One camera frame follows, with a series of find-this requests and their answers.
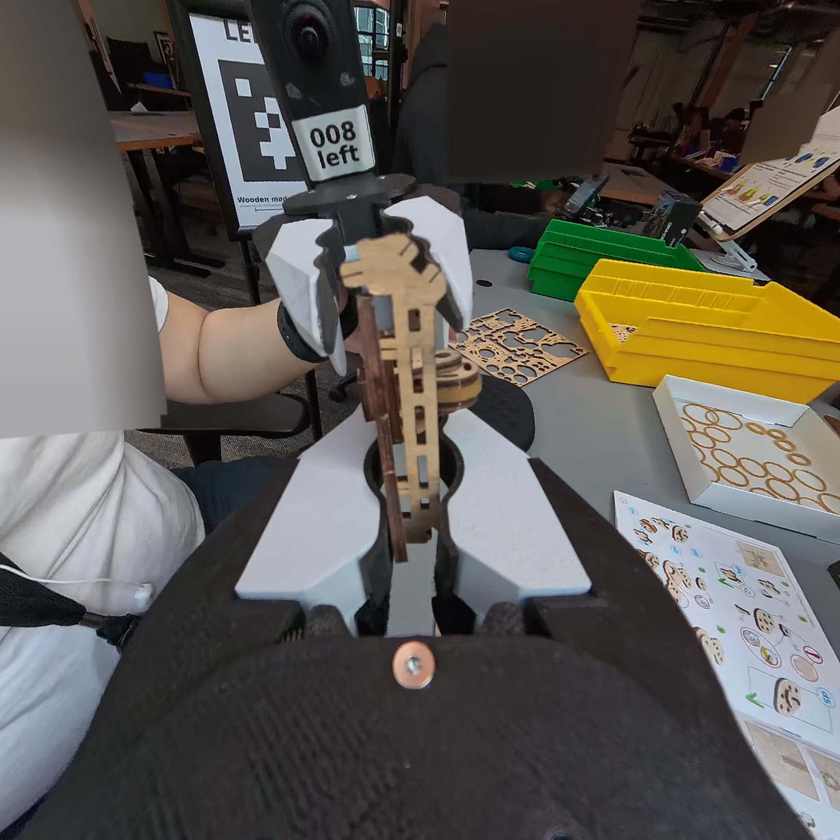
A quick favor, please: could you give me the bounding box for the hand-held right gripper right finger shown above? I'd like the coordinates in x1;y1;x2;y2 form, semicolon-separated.
432;408;593;636

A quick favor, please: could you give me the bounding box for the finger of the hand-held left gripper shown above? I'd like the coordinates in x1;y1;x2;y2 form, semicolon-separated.
384;196;475;334
264;218;349;377

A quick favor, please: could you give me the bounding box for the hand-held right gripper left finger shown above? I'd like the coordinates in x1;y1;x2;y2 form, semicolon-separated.
234;410;391;637

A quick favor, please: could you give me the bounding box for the wooden model assembly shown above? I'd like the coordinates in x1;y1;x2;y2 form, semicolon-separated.
338;233;483;564

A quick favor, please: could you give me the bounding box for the person's left forearm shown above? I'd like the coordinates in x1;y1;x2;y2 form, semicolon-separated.
161;289;316;403

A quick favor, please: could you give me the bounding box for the black wristwatch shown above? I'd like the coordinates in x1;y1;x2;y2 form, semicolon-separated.
277;298;329;364

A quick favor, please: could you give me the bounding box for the black textured round pad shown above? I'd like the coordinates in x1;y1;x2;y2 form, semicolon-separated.
459;377;537;455

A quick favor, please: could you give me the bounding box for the laser-cut wooden part sheet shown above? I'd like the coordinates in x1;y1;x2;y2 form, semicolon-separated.
453;308;588;388

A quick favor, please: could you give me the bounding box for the black-framed marker sign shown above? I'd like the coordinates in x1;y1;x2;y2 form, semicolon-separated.
167;0;312;306

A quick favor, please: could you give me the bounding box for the black office chair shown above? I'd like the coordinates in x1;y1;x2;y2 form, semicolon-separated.
125;392;315;468

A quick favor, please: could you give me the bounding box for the green plastic storage bin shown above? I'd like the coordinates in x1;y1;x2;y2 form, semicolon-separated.
527;218;708;303

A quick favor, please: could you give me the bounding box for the smartphone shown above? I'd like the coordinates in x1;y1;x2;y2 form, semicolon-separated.
564;174;611;217

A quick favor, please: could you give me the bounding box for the wooden standing desk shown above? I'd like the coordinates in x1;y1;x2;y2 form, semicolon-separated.
108;108;224;270

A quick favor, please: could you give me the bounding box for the white cardboard tray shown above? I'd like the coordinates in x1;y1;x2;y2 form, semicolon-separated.
653;374;840;526

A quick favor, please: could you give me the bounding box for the small dark product box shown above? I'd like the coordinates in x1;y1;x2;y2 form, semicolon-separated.
642;190;703;249

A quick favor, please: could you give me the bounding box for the white assembly booklet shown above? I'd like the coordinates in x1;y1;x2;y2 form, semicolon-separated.
613;489;840;840

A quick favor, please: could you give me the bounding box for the person's torso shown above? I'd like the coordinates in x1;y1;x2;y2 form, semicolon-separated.
0;276;207;821

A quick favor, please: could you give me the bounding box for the group of wooden rings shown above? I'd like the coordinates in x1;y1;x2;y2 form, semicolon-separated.
682;402;840;516

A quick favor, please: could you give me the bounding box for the yellow plastic storage bin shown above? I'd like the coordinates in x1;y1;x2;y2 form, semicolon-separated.
574;258;840;406

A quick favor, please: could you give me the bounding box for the white clipboard stand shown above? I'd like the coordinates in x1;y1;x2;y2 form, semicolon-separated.
712;223;774;273

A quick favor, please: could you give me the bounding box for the illustrated instruction sheet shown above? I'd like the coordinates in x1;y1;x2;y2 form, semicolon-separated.
702;121;840;227

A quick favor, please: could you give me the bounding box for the wooden clipboard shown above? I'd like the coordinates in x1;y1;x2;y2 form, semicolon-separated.
699;157;840;242

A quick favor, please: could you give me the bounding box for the white cable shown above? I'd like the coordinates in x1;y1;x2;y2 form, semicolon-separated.
0;561;155;608

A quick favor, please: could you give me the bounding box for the black strap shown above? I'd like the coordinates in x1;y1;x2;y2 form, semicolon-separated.
0;554;142;651

